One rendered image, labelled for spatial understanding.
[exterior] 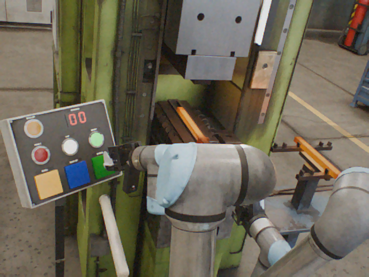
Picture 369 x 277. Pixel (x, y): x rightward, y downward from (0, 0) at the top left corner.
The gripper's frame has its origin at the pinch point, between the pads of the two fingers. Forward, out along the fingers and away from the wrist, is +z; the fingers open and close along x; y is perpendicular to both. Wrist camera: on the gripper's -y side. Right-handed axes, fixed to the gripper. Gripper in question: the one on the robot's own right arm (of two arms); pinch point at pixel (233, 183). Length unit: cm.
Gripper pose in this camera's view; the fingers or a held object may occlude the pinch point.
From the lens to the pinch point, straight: 141.2
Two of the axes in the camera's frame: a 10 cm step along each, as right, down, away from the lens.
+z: -3.2, -4.8, 8.2
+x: 9.4, -0.3, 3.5
